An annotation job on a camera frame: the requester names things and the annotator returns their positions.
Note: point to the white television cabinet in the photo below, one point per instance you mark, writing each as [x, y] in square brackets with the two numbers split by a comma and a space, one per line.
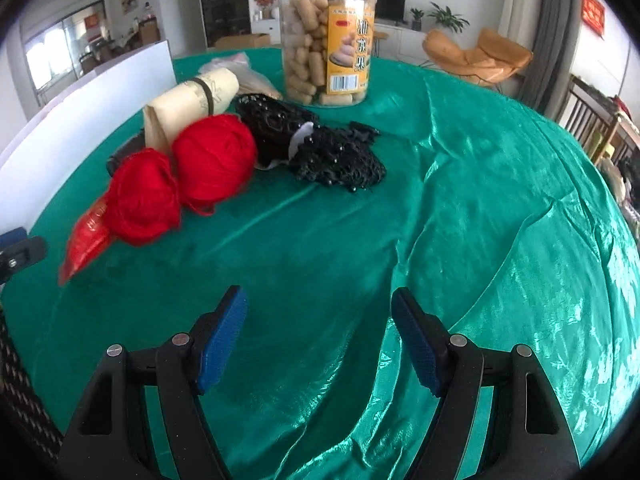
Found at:
[405, 40]

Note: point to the black beaded mesh cloth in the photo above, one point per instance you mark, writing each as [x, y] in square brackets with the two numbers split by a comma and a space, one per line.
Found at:
[340, 160]

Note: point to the white foam board wall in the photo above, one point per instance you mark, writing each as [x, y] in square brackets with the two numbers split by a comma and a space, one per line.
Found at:
[75, 135]

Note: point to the round red yarn ball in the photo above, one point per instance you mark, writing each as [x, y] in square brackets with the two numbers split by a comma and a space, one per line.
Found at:
[215, 160]

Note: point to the orange bread loaf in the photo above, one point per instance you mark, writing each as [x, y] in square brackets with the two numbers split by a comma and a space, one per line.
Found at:
[475, 60]

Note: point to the small green potted plant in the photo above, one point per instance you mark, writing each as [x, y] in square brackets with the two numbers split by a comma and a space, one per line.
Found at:
[416, 17]

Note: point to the dark wooden chair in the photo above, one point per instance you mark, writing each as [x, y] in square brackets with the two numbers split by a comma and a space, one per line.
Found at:
[587, 115]

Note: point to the red plastic packet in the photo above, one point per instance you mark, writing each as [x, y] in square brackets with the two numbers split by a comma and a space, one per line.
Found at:
[85, 240]

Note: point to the dark glass display cabinet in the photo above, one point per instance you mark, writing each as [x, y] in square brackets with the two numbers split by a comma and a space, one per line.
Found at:
[222, 0]

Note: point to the red flower bouquet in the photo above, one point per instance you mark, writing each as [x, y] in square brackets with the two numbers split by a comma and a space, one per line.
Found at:
[265, 0]

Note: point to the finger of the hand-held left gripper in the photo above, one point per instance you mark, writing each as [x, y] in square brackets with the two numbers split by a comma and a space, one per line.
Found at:
[22, 255]

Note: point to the glass sliding door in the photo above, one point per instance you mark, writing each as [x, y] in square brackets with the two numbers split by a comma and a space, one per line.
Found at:
[60, 50]

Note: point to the clear plastic bag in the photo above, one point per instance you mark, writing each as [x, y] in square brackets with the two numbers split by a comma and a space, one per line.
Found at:
[250, 80]

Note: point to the dark woven object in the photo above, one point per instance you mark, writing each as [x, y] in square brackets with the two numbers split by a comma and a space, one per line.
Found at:
[25, 400]

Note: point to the black object under pillow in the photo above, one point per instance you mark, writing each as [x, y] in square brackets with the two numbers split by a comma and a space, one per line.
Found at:
[125, 152]

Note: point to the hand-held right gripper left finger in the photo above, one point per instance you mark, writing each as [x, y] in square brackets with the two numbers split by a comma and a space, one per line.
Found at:
[222, 340]

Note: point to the large green potted plant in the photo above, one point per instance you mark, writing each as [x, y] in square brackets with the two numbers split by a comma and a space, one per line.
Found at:
[450, 17]

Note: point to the green satin tablecloth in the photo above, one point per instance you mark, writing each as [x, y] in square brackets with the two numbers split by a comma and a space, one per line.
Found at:
[325, 240]

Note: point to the black television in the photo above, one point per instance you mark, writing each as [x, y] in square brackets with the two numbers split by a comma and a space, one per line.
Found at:
[390, 0]

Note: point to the cardboard box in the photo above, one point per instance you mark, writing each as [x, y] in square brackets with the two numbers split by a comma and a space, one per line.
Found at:
[242, 41]

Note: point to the clear snack jar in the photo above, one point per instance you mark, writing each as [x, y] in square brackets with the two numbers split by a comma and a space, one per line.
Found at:
[310, 50]

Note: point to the grey curtain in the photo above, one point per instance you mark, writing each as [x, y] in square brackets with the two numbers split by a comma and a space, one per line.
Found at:
[552, 35]

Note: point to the red wall poster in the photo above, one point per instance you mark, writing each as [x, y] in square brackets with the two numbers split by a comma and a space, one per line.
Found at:
[593, 12]

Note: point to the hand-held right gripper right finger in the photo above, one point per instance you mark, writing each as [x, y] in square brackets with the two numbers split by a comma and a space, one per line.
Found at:
[417, 345]

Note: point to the wooden stool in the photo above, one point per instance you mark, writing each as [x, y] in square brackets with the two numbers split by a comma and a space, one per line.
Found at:
[381, 36]

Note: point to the white curtain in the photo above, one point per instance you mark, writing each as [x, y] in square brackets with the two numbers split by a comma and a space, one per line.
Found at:
[520, 5]

